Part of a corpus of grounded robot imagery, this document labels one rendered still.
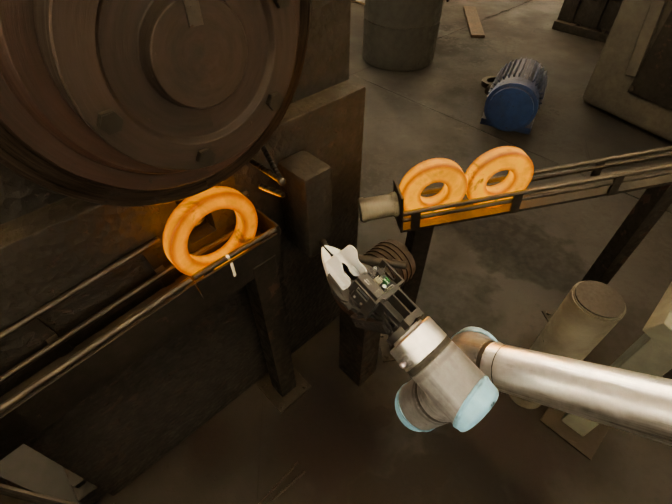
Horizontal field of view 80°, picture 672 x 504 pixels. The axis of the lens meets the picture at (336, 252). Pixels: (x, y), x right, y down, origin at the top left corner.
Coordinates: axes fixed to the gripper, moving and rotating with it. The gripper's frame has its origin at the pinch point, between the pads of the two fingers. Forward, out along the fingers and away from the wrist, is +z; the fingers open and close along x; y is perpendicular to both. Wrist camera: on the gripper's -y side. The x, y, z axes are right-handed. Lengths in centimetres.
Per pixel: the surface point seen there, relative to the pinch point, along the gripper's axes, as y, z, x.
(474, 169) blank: 2.9, -4.0, -41.0
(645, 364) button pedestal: -15, -62, -51
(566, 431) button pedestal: -54, -74, -49
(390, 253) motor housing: -21.1, -2.7, -25.3
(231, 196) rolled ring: 2.5, 18.6, 7.9
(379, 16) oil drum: -85, 154, -209
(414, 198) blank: -4.8, 0.8, -29.5
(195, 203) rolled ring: 4.1, 19.6, 14.5
